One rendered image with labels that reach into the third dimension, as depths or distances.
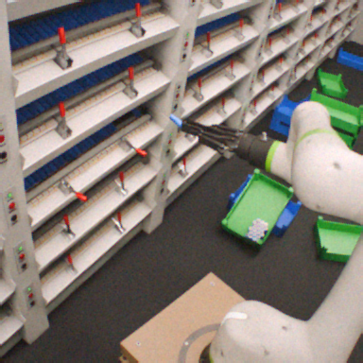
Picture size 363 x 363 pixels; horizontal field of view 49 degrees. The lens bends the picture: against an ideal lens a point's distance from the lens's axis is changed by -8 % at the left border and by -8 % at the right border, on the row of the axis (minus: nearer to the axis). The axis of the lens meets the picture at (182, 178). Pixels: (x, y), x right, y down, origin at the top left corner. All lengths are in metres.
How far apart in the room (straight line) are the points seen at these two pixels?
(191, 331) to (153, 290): 0.54
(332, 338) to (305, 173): 0.37
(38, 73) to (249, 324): 0.70
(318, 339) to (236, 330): 0.17
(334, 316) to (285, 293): 0.93
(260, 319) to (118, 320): 0.77
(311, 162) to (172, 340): 0.63
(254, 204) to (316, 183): 1.28
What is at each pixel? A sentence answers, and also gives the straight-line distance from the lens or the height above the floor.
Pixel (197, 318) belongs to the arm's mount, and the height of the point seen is 0.38.
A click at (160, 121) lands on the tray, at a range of 1.47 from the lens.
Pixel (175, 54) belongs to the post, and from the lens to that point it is 1.34.
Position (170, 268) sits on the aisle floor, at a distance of 1.73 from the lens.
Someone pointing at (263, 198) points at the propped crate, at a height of 0.11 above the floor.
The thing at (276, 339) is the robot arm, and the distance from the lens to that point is 0.92.
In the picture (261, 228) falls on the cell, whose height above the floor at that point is 0.09.
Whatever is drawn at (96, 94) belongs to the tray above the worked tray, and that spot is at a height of 0.77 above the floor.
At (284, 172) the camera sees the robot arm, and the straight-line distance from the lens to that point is 1.16.
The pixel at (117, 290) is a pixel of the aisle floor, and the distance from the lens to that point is 1.65.
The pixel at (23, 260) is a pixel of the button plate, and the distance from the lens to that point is 1.19.
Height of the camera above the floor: 1.38
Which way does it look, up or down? 41 degrees down
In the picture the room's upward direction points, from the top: 11 degrees clockwise
